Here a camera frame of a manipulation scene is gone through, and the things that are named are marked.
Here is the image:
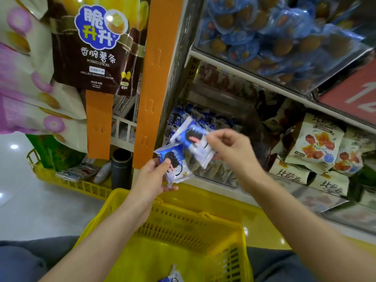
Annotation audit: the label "person's left hand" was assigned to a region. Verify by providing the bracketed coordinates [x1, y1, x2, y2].
[129, 158, 179, 217]

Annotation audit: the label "person's right hand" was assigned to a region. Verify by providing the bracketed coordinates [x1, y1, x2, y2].
[206, 128, 265, 193]

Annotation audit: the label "blue cookie snack packet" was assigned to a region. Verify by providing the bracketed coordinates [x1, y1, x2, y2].
[170, 116, 217, 169]
[154, 144, 194, 190]
[159, 264, 184, 282]

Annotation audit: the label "person's right forearm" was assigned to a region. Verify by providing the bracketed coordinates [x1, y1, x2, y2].
[246, 173, 376, 282]

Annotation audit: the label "person's left forearm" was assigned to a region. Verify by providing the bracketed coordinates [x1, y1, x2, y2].
[38, 201, 157, 282]

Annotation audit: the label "pile of beige packets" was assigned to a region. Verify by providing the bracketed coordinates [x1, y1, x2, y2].
[188, 158, 239, 189]

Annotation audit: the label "pile of blue cookies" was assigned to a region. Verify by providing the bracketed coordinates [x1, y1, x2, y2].
[164, 103, 243, 146]

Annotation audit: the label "black cylinder flask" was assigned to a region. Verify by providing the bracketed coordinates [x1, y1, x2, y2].
[111, 148, 133, 191]

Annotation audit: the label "small white bottle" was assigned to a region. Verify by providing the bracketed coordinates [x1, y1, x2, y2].
[93, 161, 112, 185]

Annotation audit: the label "pile of dark brown packets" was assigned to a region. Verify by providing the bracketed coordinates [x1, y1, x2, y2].
[255, 90, 298, 137]

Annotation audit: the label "row of red brown packets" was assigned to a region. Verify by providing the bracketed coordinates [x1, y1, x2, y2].
[198, 62, 259, 99]

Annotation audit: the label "white printed packet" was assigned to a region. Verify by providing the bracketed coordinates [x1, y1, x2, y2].
[113, 93, 140, 124]

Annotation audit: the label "white black lettered packet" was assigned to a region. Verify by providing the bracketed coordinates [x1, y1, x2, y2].
[268, 157, 311, 185]
[308, 171, 350, 198]

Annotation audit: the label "narrow orange hanging strip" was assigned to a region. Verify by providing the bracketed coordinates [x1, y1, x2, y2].
[85, 90, 114, 161]

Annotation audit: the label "yellow plastic shopping basket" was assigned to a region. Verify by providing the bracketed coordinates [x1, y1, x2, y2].
[74, 188, 255, 282]

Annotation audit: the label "flat silver packet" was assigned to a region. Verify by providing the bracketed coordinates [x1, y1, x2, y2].
[56, 163, 101, 183]

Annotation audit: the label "low yellow display basket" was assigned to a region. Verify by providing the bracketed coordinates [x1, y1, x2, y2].
[26, 148, 113, 201]

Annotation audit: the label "wide orange hanging strip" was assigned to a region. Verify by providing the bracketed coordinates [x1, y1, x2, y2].
[132, 0, 184, 170]

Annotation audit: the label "large white dried meat bag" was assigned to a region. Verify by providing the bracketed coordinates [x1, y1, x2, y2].
[284, 113, 345, 175]

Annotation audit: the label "white metal store shelf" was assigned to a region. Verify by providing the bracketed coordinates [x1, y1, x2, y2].
[155, 0, 376, 253]

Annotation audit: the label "green snack bag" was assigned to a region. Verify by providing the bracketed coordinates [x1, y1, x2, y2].
[26, 134, 86, 173]

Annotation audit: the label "brown potato stick bag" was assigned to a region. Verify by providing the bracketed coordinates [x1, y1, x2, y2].
[47, 0, 151, 96]

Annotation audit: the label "pile of blue wrapped eggs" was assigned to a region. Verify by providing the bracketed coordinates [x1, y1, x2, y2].
[196, 0, 371, 95]

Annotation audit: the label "small white dried meat bag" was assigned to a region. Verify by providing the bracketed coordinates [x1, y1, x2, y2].
[333, 128, 368, 177]

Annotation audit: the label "red price sign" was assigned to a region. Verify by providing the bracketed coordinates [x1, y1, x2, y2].
[318, 67, 376, 126]

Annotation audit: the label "pile of clear wrapped packets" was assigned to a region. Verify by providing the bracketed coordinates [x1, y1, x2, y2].
[294, 187, 376, 234]

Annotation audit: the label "dark green snack packet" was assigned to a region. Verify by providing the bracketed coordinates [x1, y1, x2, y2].
[349, 163, 376, 203]

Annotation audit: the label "grey trousers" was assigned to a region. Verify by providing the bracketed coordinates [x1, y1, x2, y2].
[0, 235, 321, 282]

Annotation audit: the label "white wire rack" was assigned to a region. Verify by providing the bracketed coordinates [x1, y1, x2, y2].
[111, 114, 137, 152]

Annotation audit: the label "white purple ring snack bag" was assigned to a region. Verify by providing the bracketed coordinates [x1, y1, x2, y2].
[0, 67, 89, 154]
[0, 0, 56, 94]

